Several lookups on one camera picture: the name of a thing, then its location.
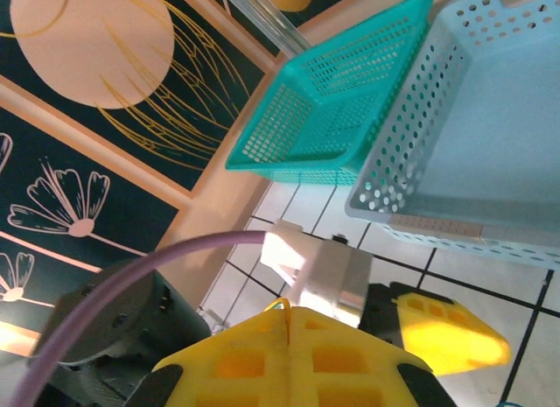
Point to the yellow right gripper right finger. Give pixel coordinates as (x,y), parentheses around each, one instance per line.
(350,367)

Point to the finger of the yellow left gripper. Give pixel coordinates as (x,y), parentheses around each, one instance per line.
(450,341)

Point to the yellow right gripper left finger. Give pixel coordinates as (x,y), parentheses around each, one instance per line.
(236,363)

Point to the small white clip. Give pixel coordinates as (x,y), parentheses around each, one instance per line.
(213,321)

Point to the teal plastic mesh basket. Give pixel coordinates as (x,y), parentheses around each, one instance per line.
(289,163)

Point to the light blue perforated basket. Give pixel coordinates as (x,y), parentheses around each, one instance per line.
(503,118)

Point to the flower outline wall panel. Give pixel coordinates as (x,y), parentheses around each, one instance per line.
(131,214)
(39,258)

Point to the pink disc gold-line wall panel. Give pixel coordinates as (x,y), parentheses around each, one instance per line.
(87,44)

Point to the aluminium frame post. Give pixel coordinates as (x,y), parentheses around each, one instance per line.
(271,17)

